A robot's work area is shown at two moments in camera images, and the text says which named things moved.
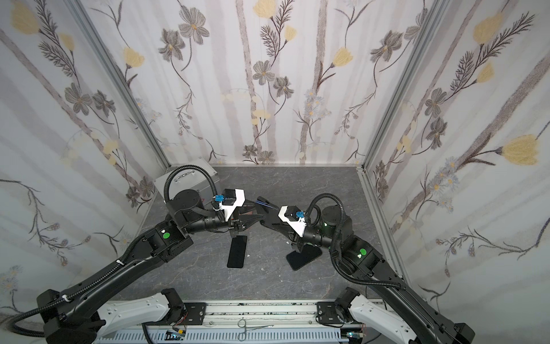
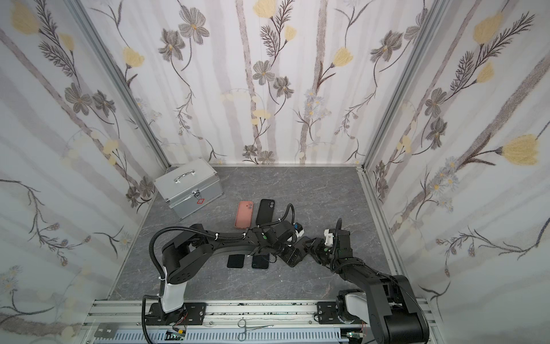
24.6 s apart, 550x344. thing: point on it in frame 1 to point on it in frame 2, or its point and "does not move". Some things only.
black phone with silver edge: x=236 y=256 does not move
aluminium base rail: x=238 y=312 does not move
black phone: x=268 y=216 to x=261 y=261
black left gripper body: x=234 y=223 to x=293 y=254
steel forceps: x=242 y=323 does not move
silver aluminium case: x=197 y=175 does not move
